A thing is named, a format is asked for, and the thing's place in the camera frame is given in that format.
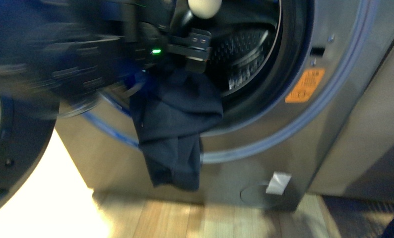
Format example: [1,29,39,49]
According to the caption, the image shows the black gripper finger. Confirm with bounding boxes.
[167,28,212,73]

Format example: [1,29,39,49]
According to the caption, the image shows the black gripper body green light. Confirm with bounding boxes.
[128,0,176,69]

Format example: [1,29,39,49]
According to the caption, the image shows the dark navy clothing garment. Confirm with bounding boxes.
[130,64,223,192]

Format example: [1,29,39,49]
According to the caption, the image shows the grey front-load washing machine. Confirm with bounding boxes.
[56,0,394,211]

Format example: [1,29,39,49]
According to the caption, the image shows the white round drum hub cap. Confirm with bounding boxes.
[188,0,222,19]

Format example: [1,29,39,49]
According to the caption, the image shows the stainless steel washer drum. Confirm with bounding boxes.
[170,0,282,95]

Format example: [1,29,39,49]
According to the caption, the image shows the black rubber door gasket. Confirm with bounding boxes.
[101,0,315,130]

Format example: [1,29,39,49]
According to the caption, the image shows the yellow warning sticker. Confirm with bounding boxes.
[285,68,325,103]

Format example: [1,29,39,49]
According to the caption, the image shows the white tape on filter cover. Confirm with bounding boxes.
[265,172,292,195]

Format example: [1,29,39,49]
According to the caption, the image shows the dark grey washer door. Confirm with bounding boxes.
[0,76,59,208]

